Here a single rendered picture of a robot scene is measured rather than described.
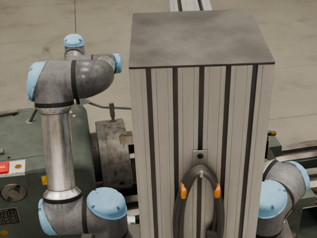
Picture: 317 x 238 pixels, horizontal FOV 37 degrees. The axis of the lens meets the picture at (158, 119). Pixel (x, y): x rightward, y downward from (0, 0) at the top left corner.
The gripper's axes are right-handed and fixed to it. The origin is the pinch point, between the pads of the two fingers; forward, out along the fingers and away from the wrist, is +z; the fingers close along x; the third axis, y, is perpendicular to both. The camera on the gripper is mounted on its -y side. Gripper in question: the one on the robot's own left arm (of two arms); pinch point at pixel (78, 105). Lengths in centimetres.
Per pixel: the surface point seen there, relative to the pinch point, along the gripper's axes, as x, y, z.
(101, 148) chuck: -20.7, 7.5, 6.9
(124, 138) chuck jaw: -17.1, 17.7, 6.0
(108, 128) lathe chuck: -11.3, 11.5, 4.8
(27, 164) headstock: -30.3, -21.3, -0.9
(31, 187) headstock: -36.4, -21.0, 5.8
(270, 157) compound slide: -24, 83, 24
